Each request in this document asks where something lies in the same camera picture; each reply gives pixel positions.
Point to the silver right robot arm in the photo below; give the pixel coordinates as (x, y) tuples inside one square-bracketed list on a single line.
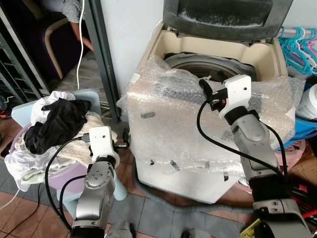
[(257, 148)]

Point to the beige top-load washing machine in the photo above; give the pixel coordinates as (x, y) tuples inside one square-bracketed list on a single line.
[(173, 148)]

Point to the white clothes pile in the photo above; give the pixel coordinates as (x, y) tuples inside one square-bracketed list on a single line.
[(29, 163)]

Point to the clear bubble wrap sheet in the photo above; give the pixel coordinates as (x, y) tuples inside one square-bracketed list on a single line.
[(163, 104)]

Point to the purple plastic basin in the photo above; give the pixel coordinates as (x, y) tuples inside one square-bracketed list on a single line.
[(67, 176)]

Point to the black garment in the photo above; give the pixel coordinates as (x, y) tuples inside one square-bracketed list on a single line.
[(54, 124)]

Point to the grey washer lid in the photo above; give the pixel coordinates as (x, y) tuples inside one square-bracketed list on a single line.
[(228, 27)]

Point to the white jar with green lid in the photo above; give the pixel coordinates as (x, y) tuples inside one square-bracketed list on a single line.
[(308, 101)]

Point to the turquoise and pink hangers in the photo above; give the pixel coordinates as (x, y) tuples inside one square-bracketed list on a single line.
[(297, 49)]

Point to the blue plastic basin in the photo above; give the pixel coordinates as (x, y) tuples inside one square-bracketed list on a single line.
[(304, 130)]

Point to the light blue plastic chair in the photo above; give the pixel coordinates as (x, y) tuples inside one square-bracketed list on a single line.
[(22, 111)]

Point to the red and black tools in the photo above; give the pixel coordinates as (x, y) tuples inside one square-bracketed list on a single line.
[(304, 201)]

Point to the grey metal rack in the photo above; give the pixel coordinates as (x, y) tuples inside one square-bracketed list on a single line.
[(15, 64)]

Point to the yellow plastic item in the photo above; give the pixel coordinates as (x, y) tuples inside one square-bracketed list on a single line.
[(250, 229)]

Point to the dark armchair with wooden arm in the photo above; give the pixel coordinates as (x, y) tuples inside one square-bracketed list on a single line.
[(34, 34)]

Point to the seated person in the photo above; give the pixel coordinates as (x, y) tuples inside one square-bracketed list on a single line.
[(69, 10)]

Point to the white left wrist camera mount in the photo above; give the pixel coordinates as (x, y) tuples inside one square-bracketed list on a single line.
[(101, 141)]

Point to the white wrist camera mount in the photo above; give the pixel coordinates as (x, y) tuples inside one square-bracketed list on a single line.
[(101, 141), (237, 91)]

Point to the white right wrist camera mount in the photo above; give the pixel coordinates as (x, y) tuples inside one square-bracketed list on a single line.
[(237, 91)]

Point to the grey door frame post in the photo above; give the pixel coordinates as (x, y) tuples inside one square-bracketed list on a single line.
[(101, 59)]

